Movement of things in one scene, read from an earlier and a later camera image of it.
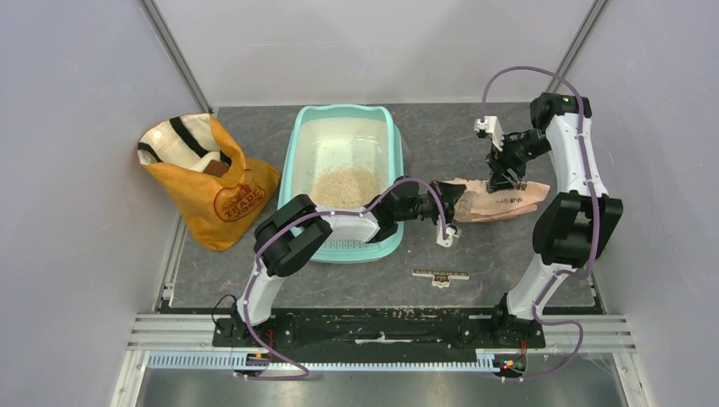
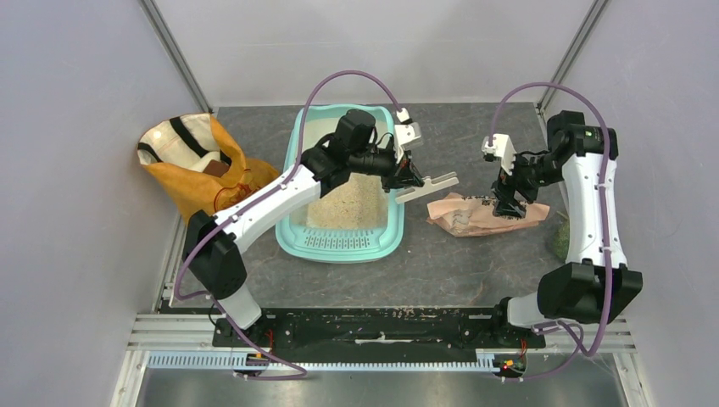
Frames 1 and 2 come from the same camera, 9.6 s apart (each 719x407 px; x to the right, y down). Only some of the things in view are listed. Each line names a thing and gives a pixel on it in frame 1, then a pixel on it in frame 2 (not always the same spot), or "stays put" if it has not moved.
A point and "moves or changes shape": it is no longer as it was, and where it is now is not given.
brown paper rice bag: [477, 204] moves or changes shape
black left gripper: [448, 195] → [401, 175]
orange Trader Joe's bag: [219, 190] stays put
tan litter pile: [345, 187] stays put
